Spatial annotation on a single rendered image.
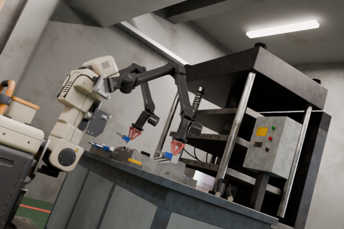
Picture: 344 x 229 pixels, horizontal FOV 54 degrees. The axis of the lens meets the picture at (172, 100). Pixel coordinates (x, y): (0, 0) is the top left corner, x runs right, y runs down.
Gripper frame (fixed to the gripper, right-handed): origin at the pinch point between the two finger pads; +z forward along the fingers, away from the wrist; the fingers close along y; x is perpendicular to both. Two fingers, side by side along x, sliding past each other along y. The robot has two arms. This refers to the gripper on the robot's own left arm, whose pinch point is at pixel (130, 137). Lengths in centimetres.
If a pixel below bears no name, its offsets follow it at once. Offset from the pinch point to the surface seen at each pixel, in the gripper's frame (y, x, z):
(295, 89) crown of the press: 4, -101, -104
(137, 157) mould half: -19.8, -3.3, 7.7
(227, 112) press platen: 32, -73, -61
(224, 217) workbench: -81, -32, 9
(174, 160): -50, -11, -2
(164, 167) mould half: -19.4, -22.9, 4.9
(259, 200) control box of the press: -29, -93, -9
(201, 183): 35, -88, 2
